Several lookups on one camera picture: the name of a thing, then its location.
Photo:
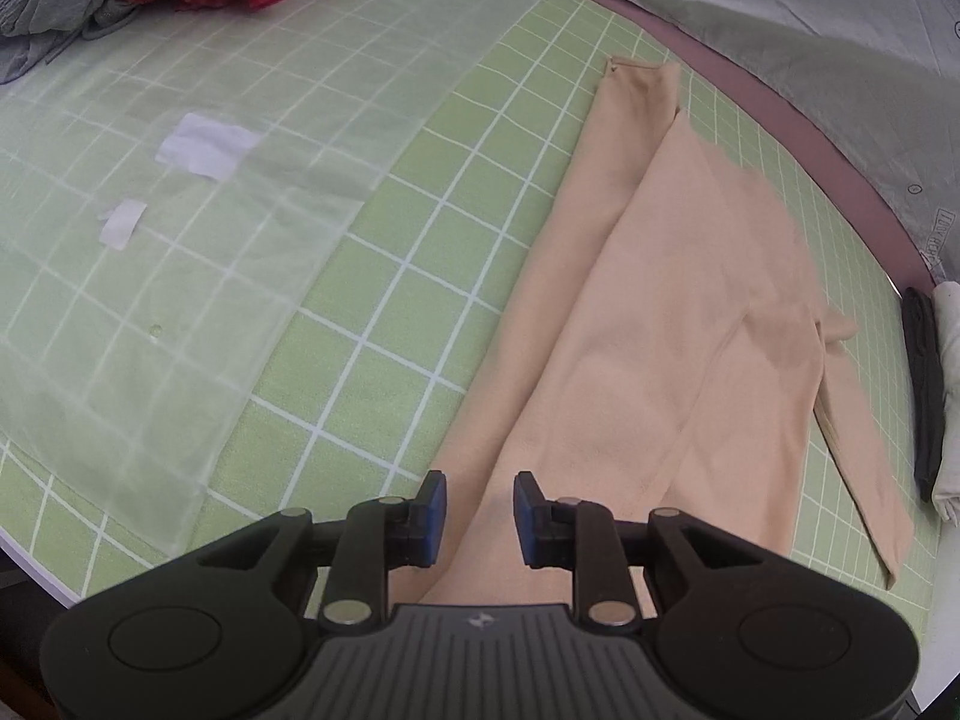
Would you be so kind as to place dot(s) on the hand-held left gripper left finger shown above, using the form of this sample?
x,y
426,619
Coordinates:
x,y
433,521

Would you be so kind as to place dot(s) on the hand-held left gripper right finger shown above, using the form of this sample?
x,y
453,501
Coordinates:
x,y
525,523

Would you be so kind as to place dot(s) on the beige garment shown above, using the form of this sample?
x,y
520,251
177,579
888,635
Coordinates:
x,y
645,330

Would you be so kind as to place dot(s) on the green grid mat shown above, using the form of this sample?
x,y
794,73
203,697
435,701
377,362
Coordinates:
x,y
420,300

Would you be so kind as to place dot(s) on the clear plastic sheet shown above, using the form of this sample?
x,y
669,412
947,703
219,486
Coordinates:
x,y
225,292

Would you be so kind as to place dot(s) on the black folded cloth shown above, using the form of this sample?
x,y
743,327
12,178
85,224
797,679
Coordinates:
x,y
924,390

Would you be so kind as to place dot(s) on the small white label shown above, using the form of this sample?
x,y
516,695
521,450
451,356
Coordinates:
x,y
122,223

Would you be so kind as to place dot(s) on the large white label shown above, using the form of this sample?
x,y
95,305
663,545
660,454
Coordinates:
x,y
206,146

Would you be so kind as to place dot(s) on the white folded cloth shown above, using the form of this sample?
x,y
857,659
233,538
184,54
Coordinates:
x,y
949,405

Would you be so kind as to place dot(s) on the grey pants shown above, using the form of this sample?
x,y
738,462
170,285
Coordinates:
x,y
52,22

